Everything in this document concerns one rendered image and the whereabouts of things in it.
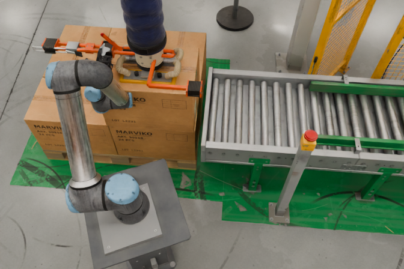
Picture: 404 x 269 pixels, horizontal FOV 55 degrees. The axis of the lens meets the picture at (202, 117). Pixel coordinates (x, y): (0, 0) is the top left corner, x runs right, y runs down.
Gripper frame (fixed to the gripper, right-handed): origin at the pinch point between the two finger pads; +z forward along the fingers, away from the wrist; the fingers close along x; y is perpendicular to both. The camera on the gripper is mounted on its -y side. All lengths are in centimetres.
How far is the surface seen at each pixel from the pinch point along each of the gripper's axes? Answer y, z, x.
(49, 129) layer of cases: -48, -19, -65
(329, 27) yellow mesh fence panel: 140, 41, -8
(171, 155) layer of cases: 38, -19, -87
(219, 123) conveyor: 72, -7, -59
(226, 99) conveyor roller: 76, 11, -53
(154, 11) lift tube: 36, -6, 35
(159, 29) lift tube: 36.5, -4.3, 22.1
